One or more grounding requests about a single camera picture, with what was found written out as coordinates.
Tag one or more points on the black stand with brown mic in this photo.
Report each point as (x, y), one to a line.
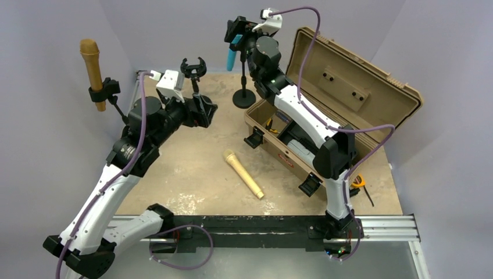
(109, 91)

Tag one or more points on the black shock mount mic stand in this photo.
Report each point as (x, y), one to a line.
(194, 72)

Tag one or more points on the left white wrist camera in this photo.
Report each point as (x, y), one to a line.
(170, 84)

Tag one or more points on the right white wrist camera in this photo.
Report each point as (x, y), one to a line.
(272, 22)

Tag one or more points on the yellow black tool on table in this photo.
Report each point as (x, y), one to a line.
(357, 185)

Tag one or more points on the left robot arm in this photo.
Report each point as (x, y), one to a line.
(88, 246)

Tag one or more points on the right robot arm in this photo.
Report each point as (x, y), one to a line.
(334, 145)

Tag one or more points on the cream beige microphone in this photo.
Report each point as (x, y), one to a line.
(231, 158)

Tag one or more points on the yellow black tool in case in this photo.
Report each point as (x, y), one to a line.
(269, 126)

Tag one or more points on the brown gold microphone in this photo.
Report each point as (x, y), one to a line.
(90, 53)

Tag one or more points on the blue microphone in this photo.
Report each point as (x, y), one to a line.
(232, 54)

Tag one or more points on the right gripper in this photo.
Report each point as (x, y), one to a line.
(238, 27)

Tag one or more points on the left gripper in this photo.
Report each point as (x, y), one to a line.
(201, 119)

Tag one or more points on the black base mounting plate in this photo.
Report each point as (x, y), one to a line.
(312, 233)

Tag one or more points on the grey device in case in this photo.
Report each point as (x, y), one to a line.
(301, 151)

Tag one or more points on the black stand with blue mic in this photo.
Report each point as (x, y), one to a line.
(243, 98)

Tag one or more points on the tan plastic tool case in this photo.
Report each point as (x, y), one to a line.
(345, 88)

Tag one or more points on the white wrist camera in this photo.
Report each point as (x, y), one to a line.
(272, 22)
(170, 84)

